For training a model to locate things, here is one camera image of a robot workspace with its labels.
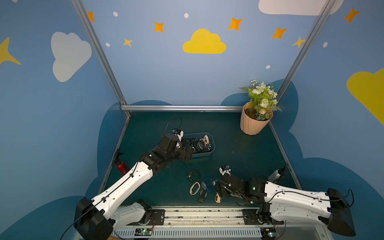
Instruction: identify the green circuit board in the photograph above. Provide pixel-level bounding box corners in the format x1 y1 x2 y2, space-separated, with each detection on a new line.
260 228 278 240
135 229 153 237

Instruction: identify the right green circuit board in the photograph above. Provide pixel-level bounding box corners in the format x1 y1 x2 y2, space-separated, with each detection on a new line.
260 228 278 240

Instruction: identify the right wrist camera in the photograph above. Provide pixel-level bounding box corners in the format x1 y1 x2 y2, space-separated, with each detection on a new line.
219 165 231 176

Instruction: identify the black strap watch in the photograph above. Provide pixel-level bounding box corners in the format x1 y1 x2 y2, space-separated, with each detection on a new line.
199 190 208 204

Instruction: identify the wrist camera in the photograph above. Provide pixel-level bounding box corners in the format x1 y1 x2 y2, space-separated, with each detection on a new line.
219 165 231 176
172 128 184 149

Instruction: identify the white artificial flower plant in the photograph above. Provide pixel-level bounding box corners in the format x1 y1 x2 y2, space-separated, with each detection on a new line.
241 80 282 121

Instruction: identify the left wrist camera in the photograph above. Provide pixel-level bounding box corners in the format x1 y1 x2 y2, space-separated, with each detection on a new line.
172 128 184 149

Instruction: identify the left green circuit board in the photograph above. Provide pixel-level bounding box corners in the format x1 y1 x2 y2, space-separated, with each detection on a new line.
135 229 153 237

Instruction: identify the right aluminium frame post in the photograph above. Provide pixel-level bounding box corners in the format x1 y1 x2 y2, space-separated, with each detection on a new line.
277 0 337 102

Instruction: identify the black mounting plate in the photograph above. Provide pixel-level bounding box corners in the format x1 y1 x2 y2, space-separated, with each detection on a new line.
242 209 285 226
130 209 165 226

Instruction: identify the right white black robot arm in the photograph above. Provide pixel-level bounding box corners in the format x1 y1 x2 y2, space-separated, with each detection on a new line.
218 171 356 237

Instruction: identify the left aluminium frame post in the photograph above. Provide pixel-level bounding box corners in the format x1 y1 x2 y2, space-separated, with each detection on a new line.
71 0 127 106

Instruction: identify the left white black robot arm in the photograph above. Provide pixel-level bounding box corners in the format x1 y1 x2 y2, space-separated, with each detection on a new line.
73 129 193 240

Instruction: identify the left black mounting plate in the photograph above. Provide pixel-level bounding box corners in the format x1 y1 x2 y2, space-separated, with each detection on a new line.
130 209 165 226

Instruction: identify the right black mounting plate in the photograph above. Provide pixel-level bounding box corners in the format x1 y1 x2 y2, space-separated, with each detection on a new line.
242 209 285 226

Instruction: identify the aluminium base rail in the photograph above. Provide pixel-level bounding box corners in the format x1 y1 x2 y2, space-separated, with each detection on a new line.
109 203 333 240

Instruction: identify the blue translucent watch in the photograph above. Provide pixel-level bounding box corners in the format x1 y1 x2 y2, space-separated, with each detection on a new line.
201 177 216 192

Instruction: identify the aluminium frame post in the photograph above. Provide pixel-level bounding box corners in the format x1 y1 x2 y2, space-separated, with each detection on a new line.
71 0 127 106
277 0 337 102

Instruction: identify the tan small watch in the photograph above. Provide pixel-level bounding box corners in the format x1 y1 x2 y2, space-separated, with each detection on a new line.
203 135 210 144

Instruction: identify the blue plastic storage box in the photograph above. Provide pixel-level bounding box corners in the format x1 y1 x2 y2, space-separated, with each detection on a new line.
182 133 216 159

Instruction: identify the peach ribbed flower pot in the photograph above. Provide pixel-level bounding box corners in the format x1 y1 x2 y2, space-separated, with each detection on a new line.
240 102 270 136

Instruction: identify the horizontal aluminium frame bar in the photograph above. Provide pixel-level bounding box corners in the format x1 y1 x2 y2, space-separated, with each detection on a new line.
121 105 243 112

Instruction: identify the cream band watch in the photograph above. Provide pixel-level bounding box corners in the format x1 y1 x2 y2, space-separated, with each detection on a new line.
189 182 201 196

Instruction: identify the black round watch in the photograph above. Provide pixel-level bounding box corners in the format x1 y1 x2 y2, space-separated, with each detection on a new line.
187 169 201 183

